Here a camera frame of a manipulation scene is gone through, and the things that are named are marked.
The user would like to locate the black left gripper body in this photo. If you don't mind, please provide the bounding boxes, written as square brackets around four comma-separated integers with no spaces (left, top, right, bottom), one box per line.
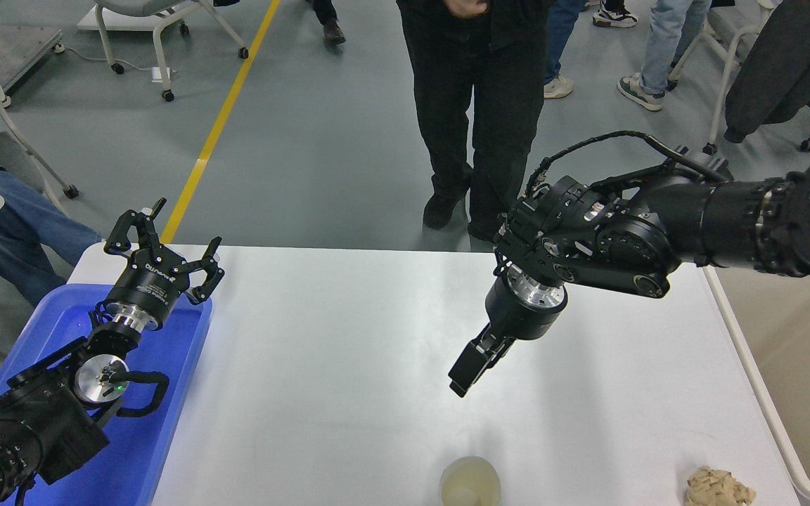
[106,246,192,323]

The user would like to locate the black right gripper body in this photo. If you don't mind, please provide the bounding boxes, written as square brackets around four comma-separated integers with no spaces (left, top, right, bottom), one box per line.
[484,278,567,342]

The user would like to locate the white chair with grey seat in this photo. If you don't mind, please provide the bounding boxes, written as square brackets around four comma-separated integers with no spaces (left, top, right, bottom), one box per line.
[0,79,80,219]

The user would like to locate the blue plastic tray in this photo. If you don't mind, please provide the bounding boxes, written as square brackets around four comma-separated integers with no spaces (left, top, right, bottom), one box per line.
[0,283,213,506]

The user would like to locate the person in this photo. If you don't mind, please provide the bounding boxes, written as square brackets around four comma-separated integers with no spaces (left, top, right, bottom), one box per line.
[310,0,347,46]
[593,0,638,29]
[617,0,714,112]
[397,0,553,243]
[544,0,586,99]
[0,21,103,308]

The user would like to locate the large pale bin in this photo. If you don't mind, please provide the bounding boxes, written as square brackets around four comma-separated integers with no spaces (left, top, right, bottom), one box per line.
[702,266,810,505]

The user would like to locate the white paper cup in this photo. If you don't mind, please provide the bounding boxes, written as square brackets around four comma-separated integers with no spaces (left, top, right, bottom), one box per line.
[439,456,502,506]

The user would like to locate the yellow floor tape line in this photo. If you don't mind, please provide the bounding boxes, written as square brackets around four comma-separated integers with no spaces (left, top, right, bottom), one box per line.
[160,0,283,245]

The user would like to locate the white chair with casters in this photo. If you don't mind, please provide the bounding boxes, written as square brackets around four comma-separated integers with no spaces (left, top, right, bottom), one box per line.
[94,0,250,103]

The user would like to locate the white chair holding coat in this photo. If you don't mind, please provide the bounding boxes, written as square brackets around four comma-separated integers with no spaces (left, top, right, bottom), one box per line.
[667,0,810,157]

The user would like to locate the grey floor platform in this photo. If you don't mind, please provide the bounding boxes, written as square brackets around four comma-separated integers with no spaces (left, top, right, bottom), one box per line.
[0,27,65,93]

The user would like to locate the dark coat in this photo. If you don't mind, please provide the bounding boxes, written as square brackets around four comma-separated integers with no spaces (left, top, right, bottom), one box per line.
[724,0,810,152]

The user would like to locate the person's right hand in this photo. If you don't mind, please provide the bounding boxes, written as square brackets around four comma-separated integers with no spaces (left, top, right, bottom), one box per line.
[445,0,490,20]

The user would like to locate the crumpled tan paper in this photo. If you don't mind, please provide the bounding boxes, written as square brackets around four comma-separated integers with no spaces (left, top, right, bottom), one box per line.
[685,466,757,506]

